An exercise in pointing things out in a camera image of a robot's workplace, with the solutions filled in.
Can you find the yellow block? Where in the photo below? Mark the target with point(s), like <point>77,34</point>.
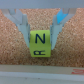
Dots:
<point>40,43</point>

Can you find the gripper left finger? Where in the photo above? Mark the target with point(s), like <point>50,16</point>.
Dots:
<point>23,26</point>

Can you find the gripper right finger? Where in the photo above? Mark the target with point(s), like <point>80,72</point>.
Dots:
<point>56,26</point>

